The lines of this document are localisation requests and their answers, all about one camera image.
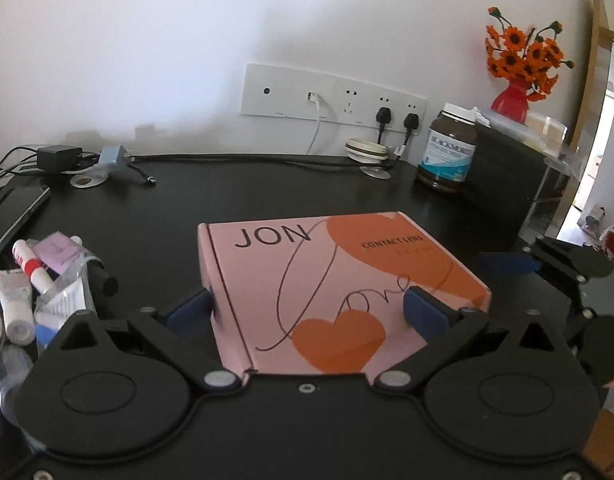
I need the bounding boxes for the wooden door frame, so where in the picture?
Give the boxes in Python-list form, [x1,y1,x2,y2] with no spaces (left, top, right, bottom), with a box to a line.
[557,0,614,241]

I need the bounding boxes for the silver round disc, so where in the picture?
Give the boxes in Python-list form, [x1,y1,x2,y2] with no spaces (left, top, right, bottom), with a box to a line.
[69,170,109,189]

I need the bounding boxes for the red vase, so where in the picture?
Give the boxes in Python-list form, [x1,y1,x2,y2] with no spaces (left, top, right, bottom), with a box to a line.
[490,82,530,125]

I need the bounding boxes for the black storage cabinet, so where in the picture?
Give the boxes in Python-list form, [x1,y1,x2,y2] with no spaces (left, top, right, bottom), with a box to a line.
[462,122,570,242]

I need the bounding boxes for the white wall socket panel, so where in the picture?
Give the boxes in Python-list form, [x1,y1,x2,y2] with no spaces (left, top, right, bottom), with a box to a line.
[241,63,430,133]

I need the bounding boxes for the silver edged smartphone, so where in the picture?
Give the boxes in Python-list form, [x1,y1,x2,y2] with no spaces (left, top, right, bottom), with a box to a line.
[0,185,52,266]

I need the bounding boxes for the pink cardboard box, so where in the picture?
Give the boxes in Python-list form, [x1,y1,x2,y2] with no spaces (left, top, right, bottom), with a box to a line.
[197,211,492,376]

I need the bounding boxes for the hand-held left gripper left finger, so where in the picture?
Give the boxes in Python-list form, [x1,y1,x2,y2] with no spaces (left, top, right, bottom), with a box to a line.
[59,287,241,392]

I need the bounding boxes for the black desktop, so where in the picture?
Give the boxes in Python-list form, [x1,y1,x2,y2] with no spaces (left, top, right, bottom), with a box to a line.
[0,151,588,391]

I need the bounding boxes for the purple packet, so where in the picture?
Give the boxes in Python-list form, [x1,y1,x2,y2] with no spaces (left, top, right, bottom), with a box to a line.
[34,232,85,276]

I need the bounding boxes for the grey power adapter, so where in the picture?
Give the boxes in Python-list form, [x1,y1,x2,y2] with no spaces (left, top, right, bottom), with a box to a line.
[98,145,129,167]

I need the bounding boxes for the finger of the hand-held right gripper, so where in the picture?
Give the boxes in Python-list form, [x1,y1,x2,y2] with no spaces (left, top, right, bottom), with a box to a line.
[478,237,588,286]
[542,267,595,322]

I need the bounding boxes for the clear plastic toiletry pouch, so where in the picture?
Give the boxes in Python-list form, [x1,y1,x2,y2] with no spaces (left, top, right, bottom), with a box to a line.
[32,232,108,351]

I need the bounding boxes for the tangle of black cables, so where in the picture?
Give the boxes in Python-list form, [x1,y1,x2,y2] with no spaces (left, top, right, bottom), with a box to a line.
[0,146,42,196]

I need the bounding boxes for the white charger cable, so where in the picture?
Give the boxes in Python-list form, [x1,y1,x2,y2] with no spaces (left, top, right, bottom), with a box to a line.
[306,91,328,156]

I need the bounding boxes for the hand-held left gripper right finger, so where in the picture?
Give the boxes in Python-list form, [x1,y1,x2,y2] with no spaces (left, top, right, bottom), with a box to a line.
[374,285,556,392]

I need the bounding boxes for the black power adapter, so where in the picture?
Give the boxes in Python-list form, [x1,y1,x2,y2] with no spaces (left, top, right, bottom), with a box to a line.
[36,145,84,173]

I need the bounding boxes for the brown supplement bottle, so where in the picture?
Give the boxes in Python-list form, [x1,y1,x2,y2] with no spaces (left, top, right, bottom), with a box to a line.
[415,102,478,196]

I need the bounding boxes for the black power plug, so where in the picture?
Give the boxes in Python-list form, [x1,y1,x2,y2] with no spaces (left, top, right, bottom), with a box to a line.
[375,106,392,145]
[401,112,420,161]

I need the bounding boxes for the red white lip balm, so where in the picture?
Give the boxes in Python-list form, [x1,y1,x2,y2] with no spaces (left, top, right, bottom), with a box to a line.
[12,239,55,297]

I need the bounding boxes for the orange artificial flowers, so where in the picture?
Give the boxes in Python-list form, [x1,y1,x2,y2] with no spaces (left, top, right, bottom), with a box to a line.
[485,6,575,102]

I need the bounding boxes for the clear plastic containers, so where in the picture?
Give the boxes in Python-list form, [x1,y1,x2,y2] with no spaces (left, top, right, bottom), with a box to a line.
[469,106,570,158]

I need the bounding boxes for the white cream tube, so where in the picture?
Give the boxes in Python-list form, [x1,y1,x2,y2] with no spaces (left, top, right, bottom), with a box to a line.
[0,268,36,346]

